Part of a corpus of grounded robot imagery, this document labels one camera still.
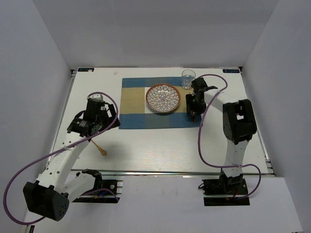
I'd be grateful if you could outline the clear drinking glass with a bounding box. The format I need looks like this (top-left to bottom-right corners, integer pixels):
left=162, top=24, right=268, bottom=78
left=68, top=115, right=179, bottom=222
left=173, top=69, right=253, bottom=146
left=182, top=69, right=196, bottom=89

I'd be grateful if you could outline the blue label sticker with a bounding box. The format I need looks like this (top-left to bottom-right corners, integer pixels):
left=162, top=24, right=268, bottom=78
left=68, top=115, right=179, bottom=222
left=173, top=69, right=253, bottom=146
left=77, top=67, right=94, bottom=72
left=223, top=69, right=240, bottom=73

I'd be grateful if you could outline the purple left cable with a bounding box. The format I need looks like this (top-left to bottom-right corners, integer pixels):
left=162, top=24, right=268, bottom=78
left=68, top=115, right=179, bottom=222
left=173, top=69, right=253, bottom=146
left=2, top=91, right=120, bottom=225

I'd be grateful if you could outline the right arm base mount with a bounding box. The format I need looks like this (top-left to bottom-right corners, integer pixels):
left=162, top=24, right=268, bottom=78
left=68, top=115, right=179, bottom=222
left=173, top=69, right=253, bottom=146
left=198, top=179, right=250, bottom=206

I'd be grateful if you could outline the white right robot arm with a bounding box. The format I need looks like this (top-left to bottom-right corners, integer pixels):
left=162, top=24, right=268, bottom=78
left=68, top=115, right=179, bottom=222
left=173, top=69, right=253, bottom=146
left=186, top=76, right=257, bottom=194

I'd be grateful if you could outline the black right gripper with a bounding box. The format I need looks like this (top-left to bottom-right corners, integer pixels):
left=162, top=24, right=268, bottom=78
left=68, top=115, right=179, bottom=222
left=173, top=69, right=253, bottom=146
left=186, top=93, right=208, bottom=115

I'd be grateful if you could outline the blue yellow striped cloth placemat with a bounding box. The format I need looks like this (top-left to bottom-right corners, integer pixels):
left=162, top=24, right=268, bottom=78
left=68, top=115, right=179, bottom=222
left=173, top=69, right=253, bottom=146
left=119, top=77, right=201, bottom=130

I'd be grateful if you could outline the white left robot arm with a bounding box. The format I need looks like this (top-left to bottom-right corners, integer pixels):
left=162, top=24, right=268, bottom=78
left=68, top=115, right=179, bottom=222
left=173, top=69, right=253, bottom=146
left=23, top=98, right=120, bottom=221

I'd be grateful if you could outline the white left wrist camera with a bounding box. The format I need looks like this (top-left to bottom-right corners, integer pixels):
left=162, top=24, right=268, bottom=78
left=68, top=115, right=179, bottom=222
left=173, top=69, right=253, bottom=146
left=87, top=93, right=104, bottom=100

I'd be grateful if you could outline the gold fork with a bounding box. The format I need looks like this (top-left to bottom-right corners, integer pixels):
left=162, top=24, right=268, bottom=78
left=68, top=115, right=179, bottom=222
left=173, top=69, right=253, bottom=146
left=91, top=140, right=107, bottom=156

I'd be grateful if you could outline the blue label sticker left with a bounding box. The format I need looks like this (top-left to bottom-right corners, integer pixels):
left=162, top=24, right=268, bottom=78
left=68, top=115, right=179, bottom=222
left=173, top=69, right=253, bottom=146
left=77, top=67, right=94, bottom=72

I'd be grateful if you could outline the floral patterned ceramic plate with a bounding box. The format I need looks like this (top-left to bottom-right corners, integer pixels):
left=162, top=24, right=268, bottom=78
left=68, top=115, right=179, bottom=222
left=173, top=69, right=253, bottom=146
left=145, top=83, right=181, bottom=113

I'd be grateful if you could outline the blue label sticker right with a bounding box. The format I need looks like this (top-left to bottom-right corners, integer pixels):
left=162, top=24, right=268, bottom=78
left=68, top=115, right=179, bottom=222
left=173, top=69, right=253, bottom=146
left=223, top=69, right=240, bottom=73

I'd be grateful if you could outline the gold knife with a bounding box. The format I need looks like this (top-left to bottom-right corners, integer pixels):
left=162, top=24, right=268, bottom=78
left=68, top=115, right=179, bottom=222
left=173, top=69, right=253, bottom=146
left=191, top=111, right=196, bottom=123

